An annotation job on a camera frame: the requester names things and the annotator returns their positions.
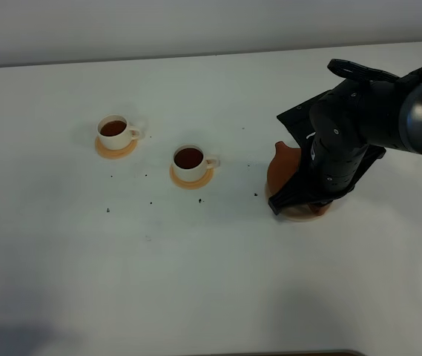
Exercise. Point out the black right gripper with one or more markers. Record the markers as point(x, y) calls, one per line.
point(347, 120)

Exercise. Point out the brown clay teapot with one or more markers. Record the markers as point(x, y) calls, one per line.
point(283, 166)

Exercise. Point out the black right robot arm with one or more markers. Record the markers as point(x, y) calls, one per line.
point(410, 117)

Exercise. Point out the beige teapot saucer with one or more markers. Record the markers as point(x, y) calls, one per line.
point(301, 213)

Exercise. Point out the orange coaster middle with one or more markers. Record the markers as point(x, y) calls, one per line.
point(203, 181)

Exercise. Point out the orange coaster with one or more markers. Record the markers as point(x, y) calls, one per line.
point(203, 181)
point(114, 154)

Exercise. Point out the white teacup middle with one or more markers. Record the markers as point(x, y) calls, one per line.
point(191, 164)

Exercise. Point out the white teacup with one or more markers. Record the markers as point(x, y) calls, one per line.
point(191, 164)
point(116, 133)

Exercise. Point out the orange coaster far left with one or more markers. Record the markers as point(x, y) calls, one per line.
point(114, 154)

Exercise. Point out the white teacup far left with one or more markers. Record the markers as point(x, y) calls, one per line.
point(116, 133)

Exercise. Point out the black camera mount bracket right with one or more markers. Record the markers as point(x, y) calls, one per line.
point(371, 155)

